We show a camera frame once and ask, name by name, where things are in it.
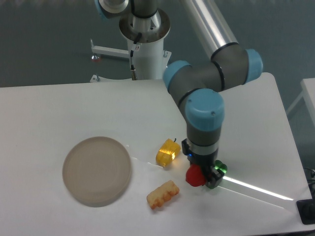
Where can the beige round plate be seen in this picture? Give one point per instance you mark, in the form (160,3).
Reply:
(97,171)

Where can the green toy pepper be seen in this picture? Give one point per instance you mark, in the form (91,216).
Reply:
(221,165)

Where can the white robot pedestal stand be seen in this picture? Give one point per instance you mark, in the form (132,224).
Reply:
(145,45)

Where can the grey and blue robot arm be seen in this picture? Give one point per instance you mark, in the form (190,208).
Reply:
(194,89)

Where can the orange toy corn piece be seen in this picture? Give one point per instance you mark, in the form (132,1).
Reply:
(162,194)

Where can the yellow toy pepper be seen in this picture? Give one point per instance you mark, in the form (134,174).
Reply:
(169,150)

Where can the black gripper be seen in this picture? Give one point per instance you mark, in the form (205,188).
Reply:
(204,157)

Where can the red toy pepper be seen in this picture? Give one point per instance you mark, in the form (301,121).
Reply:
(194,176)

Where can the black box at table edge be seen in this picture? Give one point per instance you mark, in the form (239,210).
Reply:
(306,209)

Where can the white side table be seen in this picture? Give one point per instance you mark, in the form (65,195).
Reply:
(305,97)

